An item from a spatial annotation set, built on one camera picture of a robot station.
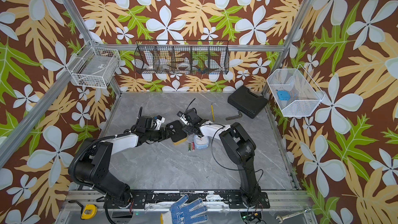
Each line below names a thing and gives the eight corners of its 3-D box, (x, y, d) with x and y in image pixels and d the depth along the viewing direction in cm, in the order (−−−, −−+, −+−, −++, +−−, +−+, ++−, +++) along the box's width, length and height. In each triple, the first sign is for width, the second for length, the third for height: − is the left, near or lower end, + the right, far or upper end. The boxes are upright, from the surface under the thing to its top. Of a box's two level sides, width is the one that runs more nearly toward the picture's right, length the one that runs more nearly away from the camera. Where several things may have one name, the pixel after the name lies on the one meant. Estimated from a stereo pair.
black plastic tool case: (225, 102, 116) (226, 98, 112) (241, 89, 125) (242, 84, 122) (251, 120, 106) (253, 116, 102) (266, 104, 115) (269, 100, 111)
